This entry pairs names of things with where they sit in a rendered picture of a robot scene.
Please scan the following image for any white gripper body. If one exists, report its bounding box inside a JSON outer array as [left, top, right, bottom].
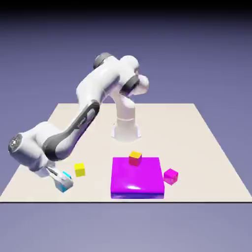
[[46, 166, 74, 190]]

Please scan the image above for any small cyan cube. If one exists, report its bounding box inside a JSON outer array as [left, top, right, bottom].
[[56, 171, 72, 193]]

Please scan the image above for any small yellow cube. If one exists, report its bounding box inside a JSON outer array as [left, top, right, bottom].
[[74, 162, 86, 178]]

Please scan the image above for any small red cube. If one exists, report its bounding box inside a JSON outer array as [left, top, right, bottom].
[[128, 151, 143, 167]]

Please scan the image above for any small magenta cube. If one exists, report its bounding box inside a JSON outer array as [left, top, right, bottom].
[[163, 168, 179, 186]]

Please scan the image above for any large magenta box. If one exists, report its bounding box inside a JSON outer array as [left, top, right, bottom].
[[110, 157, 165, 200]]

